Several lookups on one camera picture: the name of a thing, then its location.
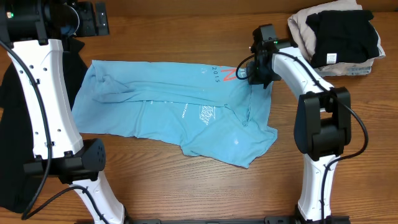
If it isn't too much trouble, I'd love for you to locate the light blue t-shirt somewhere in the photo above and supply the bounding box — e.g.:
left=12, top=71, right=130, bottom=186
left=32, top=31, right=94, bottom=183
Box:
left=72, top=60, right=277, bottom=167

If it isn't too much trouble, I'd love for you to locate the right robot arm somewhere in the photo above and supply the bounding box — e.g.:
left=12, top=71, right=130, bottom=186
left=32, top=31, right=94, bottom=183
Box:
left=246, top=39, right=352, bottom=224

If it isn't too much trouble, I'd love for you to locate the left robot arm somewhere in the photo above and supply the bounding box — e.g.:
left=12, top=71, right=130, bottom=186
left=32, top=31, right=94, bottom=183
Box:
left=1, top=0, right=131, bottom=223

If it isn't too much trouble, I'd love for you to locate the folded black t-shirt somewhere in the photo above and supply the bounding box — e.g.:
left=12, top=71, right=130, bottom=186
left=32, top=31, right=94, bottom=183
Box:
left=306, top=10, right=380, bottom=68

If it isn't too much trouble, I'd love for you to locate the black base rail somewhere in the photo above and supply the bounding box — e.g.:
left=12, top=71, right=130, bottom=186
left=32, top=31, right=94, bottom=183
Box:
left=74, top=215, right=352, bottom=224

